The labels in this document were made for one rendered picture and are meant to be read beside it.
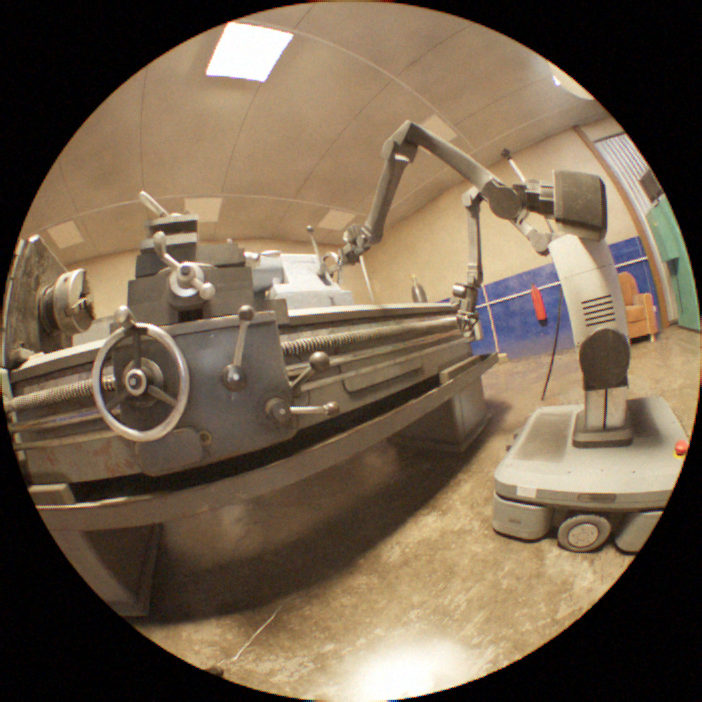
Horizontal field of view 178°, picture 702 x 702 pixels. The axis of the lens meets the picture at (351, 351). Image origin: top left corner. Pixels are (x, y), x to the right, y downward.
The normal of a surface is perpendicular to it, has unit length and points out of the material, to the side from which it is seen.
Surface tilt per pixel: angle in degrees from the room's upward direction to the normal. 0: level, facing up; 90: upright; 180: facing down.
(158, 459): 90
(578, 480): 45
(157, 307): 90
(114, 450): 90
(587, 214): 90
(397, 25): 180
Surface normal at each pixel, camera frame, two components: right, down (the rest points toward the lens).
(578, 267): -0.83, 0.18
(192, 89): 0.22, 0.97
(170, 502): 0.57, -0.15
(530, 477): -0.75, -0.56
